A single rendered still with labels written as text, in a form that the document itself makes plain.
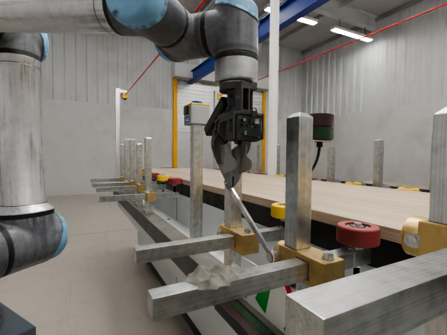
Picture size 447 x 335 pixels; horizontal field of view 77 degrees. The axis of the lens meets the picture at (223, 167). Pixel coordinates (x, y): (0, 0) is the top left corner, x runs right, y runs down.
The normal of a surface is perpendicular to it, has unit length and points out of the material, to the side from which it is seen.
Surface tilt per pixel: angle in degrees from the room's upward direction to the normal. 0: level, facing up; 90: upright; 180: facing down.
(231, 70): 90
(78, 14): 126
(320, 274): 90
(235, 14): 90
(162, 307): 90
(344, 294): 0
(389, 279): 0
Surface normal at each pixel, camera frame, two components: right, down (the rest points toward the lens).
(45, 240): 0.93, -0.02
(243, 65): 0.26, 0.04
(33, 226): 0.78, -0.01
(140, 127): 0.47, 0.04
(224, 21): -0.36, 0.07
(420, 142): -0.89, 0.01
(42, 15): -0.38, 0.62
